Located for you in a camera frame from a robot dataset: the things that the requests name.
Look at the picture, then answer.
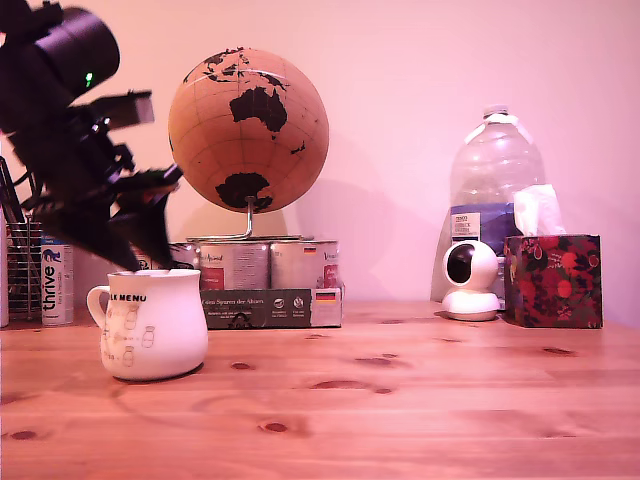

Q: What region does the tin can with label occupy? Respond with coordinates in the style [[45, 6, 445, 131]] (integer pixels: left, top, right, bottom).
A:
[[130, 242, 201, 274], [198, 241, 273, 292], [269, 240, 341, 291]]

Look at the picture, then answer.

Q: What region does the thrive branded tube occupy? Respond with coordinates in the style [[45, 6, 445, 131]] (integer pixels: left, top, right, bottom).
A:
[[41, 234, 75, 327]]

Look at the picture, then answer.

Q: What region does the black stick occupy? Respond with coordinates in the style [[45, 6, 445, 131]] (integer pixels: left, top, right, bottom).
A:
[[0, 156, 25, 224]]

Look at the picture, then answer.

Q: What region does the metal globe stand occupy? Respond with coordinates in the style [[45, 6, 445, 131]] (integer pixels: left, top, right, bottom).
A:
[[185, 195, 304, 243]]

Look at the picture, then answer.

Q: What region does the white mug with menu print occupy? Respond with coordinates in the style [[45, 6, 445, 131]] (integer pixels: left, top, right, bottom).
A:
[[86, 269, 210, 383]]

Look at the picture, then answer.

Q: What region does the cork globe with black continents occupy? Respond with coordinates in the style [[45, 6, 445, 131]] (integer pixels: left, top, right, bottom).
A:
[[167, 47, 330, 215]]

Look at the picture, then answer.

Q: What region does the cardboard tray of cans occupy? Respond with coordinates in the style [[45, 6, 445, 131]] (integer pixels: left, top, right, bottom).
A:
[[199, 285, 345, 330]]

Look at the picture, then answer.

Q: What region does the large clear water bottle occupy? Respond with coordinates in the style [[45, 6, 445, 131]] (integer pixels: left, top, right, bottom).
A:
[[430, 103, 546, 303]]

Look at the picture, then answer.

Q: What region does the white tissue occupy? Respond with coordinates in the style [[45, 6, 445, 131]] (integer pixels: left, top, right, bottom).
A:
[[512, 184, 567, 237]]

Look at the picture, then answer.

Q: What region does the floral tissue box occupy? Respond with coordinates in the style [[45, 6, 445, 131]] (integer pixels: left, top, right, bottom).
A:
[[502, 233, 603, 330]]

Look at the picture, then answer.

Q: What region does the wire mesh basket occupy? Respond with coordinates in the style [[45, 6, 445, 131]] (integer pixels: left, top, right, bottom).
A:
[[5, 219, 46, 322]]

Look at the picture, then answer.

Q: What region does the small white round camera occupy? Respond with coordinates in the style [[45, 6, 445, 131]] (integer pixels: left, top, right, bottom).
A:
[[440, 240, 502, 322]]

